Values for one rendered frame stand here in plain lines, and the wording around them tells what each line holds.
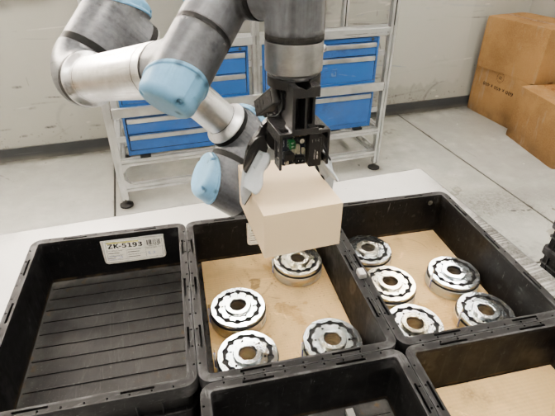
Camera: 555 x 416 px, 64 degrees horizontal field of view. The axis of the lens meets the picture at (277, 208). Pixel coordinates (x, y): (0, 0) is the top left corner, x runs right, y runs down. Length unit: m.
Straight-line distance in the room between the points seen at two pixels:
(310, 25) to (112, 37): 0.46
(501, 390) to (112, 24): 0.92
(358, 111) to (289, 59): 2.40
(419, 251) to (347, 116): 1.95
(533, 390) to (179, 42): 0.74
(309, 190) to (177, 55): 0.28
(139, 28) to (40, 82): 2.57
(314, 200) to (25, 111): 3.07
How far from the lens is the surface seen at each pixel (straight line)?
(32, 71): 3.48
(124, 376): 0.83
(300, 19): 0.56
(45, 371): 0.89
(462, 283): 0.97
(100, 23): 0.92
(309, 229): 0.66
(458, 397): 0.82
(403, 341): 0.73
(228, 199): 1.11
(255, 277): 0.95
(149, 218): 1.41
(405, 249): 1.07
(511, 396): 0.85
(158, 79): 0.55
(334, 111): 2.88
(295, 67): 0.57
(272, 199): 0.66
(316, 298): 0.91
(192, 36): 0.57
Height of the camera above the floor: 1.47
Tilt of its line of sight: 33 degrees down
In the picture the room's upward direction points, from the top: straight up
